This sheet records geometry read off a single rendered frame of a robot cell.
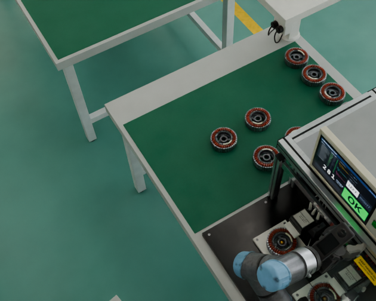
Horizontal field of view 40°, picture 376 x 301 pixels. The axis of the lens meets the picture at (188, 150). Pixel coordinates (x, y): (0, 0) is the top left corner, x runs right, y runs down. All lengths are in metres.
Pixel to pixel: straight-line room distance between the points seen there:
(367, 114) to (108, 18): 1.56
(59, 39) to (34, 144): 0.82
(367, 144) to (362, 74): 2.02
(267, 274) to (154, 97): 1.25
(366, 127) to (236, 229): 0.66
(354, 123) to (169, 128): 0.92
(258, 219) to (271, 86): 0.68
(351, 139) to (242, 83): 0.94
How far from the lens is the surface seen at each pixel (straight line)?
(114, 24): 2.72
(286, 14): 2.06
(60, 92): 3.49
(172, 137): 2.22
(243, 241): 1.96
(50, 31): 2.76
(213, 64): 2.48
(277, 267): 1.31
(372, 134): 1.59
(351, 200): 1.63
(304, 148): 1.77
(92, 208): 2.95
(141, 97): 2.37
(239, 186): 2.09
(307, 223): 1.85
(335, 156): 1.58
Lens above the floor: 2.56
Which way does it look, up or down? 56 degrees down
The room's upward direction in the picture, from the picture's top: 4 degrees counter-clockwise
